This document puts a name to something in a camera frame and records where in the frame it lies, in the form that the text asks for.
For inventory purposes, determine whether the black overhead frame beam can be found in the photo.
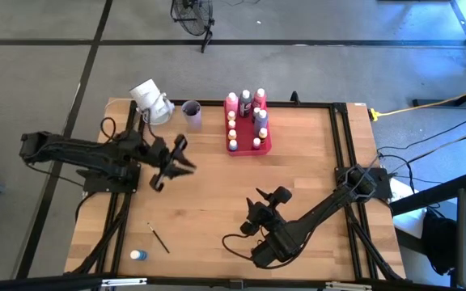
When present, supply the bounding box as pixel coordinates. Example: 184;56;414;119
0;272;466;291

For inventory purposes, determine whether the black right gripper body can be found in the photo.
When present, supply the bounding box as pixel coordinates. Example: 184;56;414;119
239;185;294;237

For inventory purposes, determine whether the black floor cable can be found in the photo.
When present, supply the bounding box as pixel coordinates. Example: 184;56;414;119
376;115;466;183

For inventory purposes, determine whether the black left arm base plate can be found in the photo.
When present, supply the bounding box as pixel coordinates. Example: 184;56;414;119
82;161;142;194

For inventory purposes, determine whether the black floor fan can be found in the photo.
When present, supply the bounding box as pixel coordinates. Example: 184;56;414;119
169;0;216;54

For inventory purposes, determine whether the lavender plastic cup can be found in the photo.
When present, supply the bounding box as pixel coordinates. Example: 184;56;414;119
180;99;203;130

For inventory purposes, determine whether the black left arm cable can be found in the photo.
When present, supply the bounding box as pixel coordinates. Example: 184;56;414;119
100;116;157;142

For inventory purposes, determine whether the tall red paint bottle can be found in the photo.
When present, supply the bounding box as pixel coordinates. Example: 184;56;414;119
251;86;267;111

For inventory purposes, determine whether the silver beam bracket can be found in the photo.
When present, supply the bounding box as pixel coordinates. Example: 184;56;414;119
324;281;374;291
100;276;148;289

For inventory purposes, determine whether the yellow extension cable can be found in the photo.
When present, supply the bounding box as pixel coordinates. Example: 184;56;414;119
368;82;466;121

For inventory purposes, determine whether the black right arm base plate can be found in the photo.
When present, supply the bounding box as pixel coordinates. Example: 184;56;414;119
335;165;394;200

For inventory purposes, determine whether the tall lavender paint bottle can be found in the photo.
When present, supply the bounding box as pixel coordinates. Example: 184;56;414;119
253;108;269;137

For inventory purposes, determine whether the white paper towel roll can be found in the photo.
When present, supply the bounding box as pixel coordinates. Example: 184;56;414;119
129;78;176;126

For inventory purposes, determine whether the tall grey paint bottle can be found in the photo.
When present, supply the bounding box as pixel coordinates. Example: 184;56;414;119
238;88;253;118

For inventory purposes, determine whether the black bag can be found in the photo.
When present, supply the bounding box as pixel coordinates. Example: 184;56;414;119
420;206;460;276

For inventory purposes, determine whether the black aluminium table frame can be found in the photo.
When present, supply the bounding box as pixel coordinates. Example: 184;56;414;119
65;99;406;284

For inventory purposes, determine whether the pink plastic bin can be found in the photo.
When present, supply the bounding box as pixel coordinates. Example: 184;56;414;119
222;96;273;158

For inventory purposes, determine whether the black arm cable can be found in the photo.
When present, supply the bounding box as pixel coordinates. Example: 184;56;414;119
221;233;267;270
100;116;157;142

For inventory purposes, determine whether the tall pink paint bottle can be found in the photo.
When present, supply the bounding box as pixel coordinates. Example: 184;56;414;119
225;91;239;116

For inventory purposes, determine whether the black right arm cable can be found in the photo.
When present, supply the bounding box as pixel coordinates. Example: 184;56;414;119
221;233;267;270

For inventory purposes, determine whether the black-handled paint brush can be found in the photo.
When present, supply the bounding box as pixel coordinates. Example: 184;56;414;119
146;221;171;255

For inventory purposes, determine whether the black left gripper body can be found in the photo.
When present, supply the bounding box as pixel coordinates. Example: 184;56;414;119
149;134;189;193

